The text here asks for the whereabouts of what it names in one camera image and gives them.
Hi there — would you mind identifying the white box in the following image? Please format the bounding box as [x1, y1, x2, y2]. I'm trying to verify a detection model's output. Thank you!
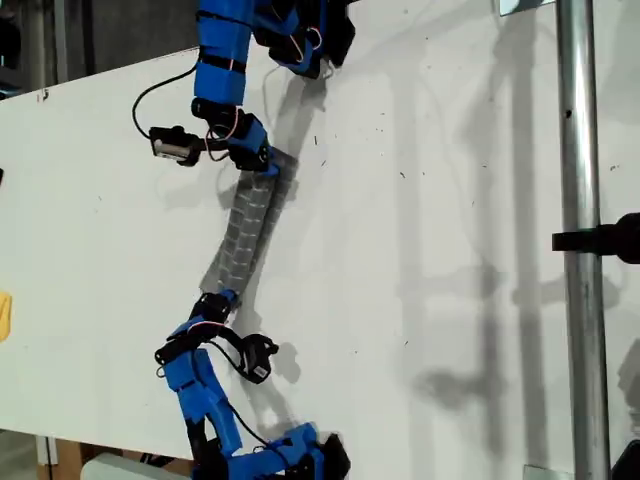
[80, 452, 194, 480]

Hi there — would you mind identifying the arm camera stalk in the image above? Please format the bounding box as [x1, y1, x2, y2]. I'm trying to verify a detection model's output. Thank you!
[192, 135, 236, 153]

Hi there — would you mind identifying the arm camera box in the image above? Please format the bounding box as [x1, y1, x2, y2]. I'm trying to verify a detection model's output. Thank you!
[148, 125, 202, 168]
[239, 333, 280, 385]

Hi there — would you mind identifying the black rounded object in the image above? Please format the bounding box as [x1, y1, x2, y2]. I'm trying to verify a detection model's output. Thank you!
[610, 439, 640, 480]

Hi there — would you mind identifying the yellow object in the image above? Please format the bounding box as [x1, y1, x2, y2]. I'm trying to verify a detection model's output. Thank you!
[0, 292, 14, 344]

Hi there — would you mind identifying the grey striped towel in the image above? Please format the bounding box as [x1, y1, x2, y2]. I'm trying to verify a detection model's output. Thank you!
[198, 149, 302, 307]

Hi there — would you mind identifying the metal table bracket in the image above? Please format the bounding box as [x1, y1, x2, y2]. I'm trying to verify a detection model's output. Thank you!
[492, 0, 554, 17]

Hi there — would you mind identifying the white table leg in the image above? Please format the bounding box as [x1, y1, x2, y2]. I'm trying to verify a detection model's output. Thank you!
[35, 434, 59, 469]

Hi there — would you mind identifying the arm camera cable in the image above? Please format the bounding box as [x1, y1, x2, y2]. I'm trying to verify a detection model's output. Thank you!
[131, 63, 200, 141]
[208, 338, 274, 448]

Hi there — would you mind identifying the steel post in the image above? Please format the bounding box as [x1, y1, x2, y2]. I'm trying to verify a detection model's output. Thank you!
[555, 0, 612, 480]

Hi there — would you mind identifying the black post clamp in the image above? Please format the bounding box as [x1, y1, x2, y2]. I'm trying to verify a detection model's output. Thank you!
[551, 212, 640, 265]

